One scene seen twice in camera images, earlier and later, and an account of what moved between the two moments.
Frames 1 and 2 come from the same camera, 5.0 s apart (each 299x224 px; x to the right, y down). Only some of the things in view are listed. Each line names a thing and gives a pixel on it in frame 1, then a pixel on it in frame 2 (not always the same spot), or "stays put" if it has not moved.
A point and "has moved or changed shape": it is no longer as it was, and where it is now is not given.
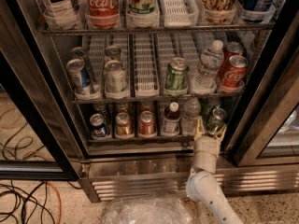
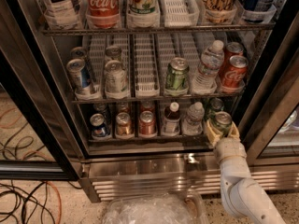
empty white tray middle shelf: (146, 76) stays put
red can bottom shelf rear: (147, 105) stays put
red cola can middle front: (235, 72) stays put
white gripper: (206, 144) to (229, 147)
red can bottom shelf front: (147, 124) stays put
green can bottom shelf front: (215, 119) has moved or changed shape
